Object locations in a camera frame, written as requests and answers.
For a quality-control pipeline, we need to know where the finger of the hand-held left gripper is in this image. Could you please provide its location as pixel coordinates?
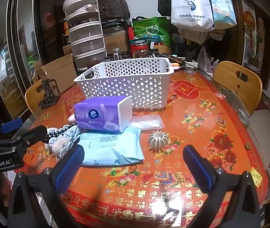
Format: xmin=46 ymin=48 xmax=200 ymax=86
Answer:
xmin=0 ymin=118 xmax=23 ymax=143
xmin=0 ymin=125 xmax=48 ymax=151

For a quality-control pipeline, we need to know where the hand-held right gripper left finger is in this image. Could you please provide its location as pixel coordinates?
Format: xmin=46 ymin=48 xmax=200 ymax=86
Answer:
xmin=8 ymin=144 xmax=85 ymax=228

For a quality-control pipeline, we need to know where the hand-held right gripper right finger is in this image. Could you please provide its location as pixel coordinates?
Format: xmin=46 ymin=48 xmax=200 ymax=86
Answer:
xmin=182 ymin=144 xmax=261 ymax=228

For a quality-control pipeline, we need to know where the cream plush dog toy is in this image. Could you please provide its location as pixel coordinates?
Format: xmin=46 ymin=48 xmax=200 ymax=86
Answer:
xmin=45 ymin=123 xmax=82 ymax=161

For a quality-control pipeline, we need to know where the light blue wet wipes pack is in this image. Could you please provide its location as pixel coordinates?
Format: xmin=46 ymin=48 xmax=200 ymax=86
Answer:
xmin=77 ymin=128 xmax=145 ymax=167

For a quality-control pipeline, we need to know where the purple tissue pack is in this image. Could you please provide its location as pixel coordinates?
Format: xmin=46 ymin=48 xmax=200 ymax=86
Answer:
xmin=74 ymin=95 xmax=133 ymax=133

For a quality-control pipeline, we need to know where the white perforated plastic basket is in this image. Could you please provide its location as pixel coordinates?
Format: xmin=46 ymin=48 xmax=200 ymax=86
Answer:
xmin=74 ymin=57 xmax=175 ymax=110

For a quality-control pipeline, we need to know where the wooden chair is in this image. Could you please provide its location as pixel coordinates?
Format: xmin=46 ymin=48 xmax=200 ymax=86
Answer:
xmin=25 ymin=79 xmax=45 ymax=114
xmin=213 ymin=61 xmax=263 ymax=117

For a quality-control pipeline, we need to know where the black phone stand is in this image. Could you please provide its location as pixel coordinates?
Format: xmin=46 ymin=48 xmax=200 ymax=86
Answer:
xmin=38 ymin=79 xmax=60 ymax=110

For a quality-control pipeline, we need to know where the grey ridged round holder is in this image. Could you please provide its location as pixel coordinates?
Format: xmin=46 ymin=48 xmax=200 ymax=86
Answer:
xmin=148 ymin=131 xmax=171 ymax=153

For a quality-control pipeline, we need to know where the yellow paper packet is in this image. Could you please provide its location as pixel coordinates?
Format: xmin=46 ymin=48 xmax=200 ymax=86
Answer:
xmin=250 ymin=167 xmax=263 ymax=188

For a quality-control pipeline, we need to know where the open cardboard box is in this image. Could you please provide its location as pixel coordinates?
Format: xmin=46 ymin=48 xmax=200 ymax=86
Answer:
xmin=35 ymin=53 xmax=77 ymax=95

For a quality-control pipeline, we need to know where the clear plastic bag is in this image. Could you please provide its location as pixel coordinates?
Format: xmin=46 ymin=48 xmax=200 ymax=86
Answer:
xmin=128 ymin=114 xmax=165 ymax=131

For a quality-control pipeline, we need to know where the dark wooden glass cabinet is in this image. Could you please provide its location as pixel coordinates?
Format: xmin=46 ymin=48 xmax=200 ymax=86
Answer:
xmin=0 ymin=0 xmax=69 ymax=124

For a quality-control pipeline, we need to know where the white plastic bag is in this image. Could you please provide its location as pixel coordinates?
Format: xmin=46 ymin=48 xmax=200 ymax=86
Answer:
xmin=197 ymin=46 xmax=219 ymax=69

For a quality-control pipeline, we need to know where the stack of clear plastic drawers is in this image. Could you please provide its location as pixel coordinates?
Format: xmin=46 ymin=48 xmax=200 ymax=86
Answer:
xmin=63 ymin=0 xmax=107 ymax=70

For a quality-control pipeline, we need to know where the small brown cardboard box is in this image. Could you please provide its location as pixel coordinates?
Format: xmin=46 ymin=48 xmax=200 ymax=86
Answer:
xmin=104 ymin=32 xmax=129 ymax=54

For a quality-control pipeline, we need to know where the glass jar with red lid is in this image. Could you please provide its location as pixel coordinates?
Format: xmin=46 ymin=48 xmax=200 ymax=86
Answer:
xmin=133 ymin=40 xmax=150 ymax=59

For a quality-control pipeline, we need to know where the green shopping bag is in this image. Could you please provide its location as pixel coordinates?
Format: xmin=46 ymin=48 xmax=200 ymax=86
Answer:
xmin=132 ymin=17 xmax=173 ymax=55

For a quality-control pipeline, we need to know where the black storage bag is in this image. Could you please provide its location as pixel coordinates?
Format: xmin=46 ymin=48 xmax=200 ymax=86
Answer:
xmin=96 ymin=0 xmax=131 ymax=24

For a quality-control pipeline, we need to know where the blue printed tote bag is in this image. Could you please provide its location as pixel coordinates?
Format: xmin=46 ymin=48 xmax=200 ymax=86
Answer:
xmin=207 ymin=0 xmax=237 ymax=30

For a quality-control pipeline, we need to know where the white tote bag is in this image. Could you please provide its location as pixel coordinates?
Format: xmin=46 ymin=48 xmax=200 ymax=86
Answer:
xmin=171 ymin=0 xmax=215 ymax=32

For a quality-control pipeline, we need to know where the black cable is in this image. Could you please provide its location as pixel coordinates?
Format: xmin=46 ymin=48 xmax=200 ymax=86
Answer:
xmin=187 ymin=62 xmax=235 ymax=93

